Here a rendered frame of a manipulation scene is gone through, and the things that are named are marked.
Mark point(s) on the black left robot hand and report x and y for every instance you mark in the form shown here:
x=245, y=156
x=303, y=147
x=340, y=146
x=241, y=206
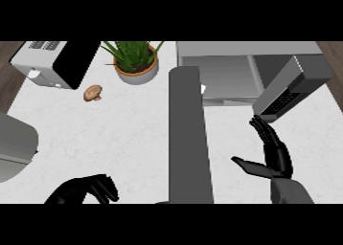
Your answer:
x=86, y=189

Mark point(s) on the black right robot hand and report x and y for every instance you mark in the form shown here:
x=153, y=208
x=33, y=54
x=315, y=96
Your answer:
x=275, y=150

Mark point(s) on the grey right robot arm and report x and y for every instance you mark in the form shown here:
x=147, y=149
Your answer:
x=288, y=190

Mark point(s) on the grey microwave body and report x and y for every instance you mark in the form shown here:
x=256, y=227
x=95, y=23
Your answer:
x=254, y=75

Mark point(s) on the white milk carton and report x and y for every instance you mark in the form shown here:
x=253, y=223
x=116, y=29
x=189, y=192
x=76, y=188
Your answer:
x=203, y=88

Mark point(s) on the grey rounded appliance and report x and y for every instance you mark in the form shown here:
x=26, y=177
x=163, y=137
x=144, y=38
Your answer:
x=9, y=146

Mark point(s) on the brown mushroom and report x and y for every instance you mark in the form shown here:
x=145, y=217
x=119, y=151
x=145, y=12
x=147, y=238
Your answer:
x=92, y=93

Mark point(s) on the white toaster oven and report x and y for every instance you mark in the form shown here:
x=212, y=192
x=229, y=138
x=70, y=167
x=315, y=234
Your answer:
x=57, y=63

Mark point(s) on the potted green plant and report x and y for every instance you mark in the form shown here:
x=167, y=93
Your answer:
x=135, y=62

